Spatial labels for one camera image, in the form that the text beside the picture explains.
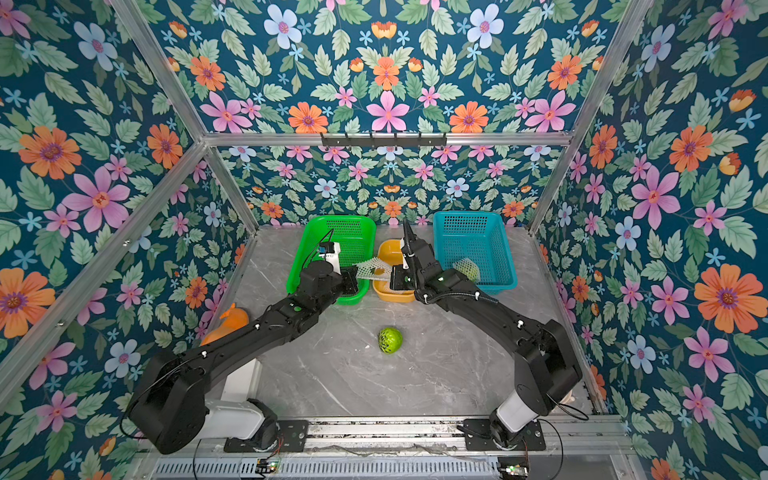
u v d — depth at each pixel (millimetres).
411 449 722
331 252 729
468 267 985
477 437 718
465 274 594
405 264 736
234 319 904
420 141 916
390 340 838
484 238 1156
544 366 432
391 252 1077
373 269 897
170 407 410
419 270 627
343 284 716
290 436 734
